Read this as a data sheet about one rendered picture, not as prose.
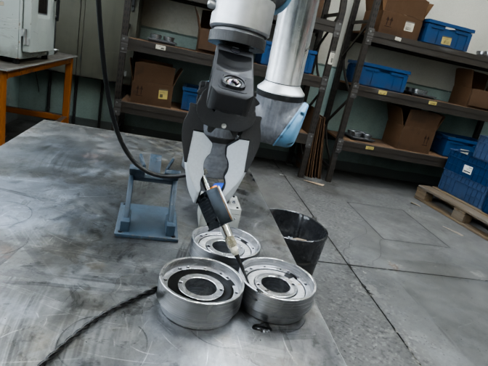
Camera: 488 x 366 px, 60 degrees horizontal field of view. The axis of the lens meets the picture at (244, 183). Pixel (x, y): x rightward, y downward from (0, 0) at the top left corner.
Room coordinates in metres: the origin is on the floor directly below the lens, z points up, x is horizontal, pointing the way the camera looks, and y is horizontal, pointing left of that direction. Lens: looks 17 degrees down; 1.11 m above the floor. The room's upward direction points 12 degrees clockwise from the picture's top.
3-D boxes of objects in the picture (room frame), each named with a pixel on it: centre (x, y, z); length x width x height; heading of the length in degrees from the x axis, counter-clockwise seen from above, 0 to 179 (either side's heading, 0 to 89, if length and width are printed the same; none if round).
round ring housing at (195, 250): (0.57, 0.01, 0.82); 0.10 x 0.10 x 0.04
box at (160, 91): (4.02, 1.03, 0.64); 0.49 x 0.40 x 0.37; 107
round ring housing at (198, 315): (0.45, 0.03, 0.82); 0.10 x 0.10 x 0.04
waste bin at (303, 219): (1.74, -0.24, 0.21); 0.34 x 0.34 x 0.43
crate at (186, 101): (4.16, 0.51, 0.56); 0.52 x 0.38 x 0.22; 99
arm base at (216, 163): (1.06, 0.09, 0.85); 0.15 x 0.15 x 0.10
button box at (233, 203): (0.73, 0.04, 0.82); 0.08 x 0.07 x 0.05; 12
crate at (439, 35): (4.59, -1.60, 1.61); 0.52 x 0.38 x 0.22; 105
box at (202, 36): (4.14, 0.52, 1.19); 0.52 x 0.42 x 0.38; 102
